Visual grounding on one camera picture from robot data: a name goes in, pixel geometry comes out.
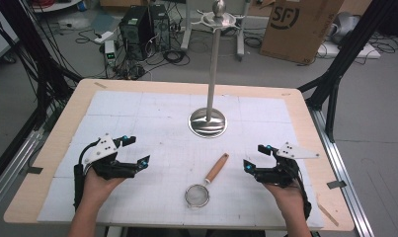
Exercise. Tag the black metal frame strut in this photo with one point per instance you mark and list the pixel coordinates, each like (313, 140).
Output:
(344, 56)

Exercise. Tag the tan tape strip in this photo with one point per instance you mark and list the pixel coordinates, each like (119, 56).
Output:
(328, 214)

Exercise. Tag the aluminium rail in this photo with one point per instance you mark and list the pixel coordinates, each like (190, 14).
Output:
(344, 177)
(12, 168)

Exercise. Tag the person's right hand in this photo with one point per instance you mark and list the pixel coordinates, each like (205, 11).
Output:
(290, 199)

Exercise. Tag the black tape piece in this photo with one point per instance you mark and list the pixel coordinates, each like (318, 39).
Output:
(336, 184)
(34, 170)

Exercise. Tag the white flat board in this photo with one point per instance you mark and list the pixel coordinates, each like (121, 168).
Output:
(351, 52)

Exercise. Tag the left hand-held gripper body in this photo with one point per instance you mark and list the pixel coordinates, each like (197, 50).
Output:
(102, 148)

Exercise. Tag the silver metal stand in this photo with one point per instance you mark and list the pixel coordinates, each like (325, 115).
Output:
(213, 65)

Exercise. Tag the person's left hand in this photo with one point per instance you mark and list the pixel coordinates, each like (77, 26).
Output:
(96, 189)

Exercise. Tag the white power strip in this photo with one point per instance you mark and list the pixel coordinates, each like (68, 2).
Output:
(103, 37)

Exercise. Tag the white metal floor stand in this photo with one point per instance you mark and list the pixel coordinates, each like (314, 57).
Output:
(186, 29)

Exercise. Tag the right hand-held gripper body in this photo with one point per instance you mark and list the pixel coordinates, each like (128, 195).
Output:
(280, 174)

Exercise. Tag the small device with green display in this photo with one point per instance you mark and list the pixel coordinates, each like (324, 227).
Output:
(110, 52)

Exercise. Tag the slim black computer tower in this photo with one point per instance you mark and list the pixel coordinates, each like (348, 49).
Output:
(160, 26)

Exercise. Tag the brown cardboard box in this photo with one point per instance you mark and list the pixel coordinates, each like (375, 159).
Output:
(295, 36)

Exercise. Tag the large black computer tower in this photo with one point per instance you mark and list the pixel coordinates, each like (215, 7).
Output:
(134, 33)

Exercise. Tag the white grid mat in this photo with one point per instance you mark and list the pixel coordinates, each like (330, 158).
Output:
(153, 115)

